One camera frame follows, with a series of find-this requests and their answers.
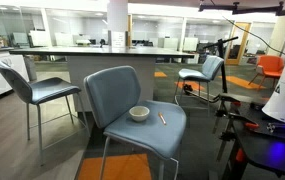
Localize white ceramic bowl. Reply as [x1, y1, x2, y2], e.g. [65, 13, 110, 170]
[128, 105, 151, 123]

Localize blue padded chair metal legs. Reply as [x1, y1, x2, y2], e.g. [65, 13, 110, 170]
[173, 55, 225, 118]
[83, 65, 188, 180]
[0, 59, 91, 167]

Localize orange marker pen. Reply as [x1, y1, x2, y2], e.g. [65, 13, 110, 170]
[157, 111, 167, 126]

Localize dark top counter table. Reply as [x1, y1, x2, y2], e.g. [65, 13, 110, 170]
[9, 45, 196, 113]

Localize white paper sign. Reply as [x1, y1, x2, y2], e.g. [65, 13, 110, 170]
[111, 30, 126, 48]

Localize white pillar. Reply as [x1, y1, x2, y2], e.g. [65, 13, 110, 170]
[106, 0, 129, 48]

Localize black kick scooter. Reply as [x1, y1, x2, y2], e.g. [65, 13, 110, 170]
[181, 36, 250, 104]

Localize orange armchair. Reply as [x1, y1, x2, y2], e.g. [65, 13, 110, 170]
[247, 54, 285, 92]

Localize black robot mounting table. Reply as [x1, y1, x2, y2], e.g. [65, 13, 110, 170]
[221, 99, 285, 180]

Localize black clamp orange handle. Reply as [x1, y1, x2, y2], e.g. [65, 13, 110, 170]
[216, 131, 248, 164]
[214, 108, 260, 134]

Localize wooden door frame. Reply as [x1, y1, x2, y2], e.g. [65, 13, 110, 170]
[225, 21, 252, 66]

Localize thin black hanging cable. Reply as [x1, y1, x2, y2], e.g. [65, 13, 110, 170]
[210, 0, 285, 56]

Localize black overhead camera rig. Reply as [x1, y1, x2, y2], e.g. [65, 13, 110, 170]
[198, 0, 285, 17]

